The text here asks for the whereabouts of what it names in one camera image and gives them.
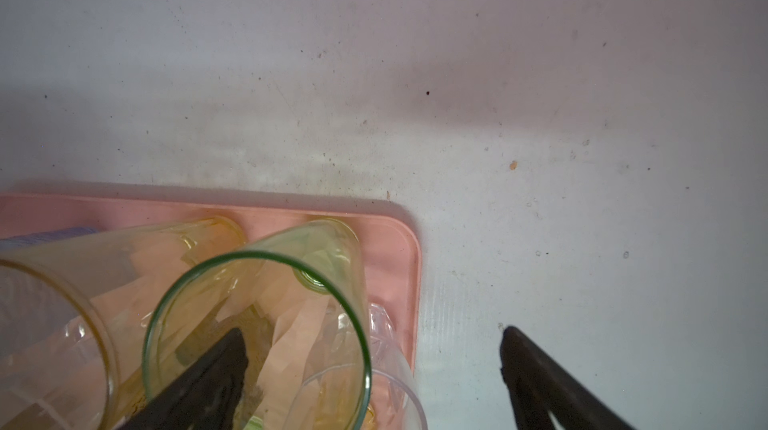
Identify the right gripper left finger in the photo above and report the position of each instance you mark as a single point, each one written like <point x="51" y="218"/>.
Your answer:
<point x="205" y="396"/>

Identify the clear glass small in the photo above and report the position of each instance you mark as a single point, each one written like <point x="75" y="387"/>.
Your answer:
<point x="390" y="382"/>

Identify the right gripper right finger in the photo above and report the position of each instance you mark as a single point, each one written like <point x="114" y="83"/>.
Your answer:
<point x="544" y="394"/>

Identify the yellow-green tall glass back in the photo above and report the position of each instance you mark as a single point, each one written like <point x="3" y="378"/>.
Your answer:
<point x="299" y="299"/>

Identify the yellow tall glass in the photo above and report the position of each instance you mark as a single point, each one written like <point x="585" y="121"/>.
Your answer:
<point x="75" y="312"/>

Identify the pink plastic tray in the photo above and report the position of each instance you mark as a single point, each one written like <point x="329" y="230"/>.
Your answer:
<point x="391" y="252"/>

